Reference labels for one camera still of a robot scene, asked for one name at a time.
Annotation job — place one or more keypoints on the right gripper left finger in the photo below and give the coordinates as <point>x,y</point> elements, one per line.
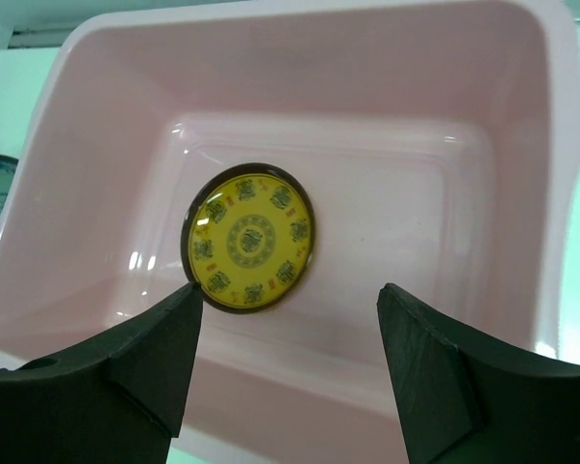
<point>116,397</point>

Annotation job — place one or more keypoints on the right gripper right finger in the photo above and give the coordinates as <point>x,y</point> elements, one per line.
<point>464,396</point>

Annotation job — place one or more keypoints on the yellow patterned plate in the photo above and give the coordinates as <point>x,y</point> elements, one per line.
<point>248,238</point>

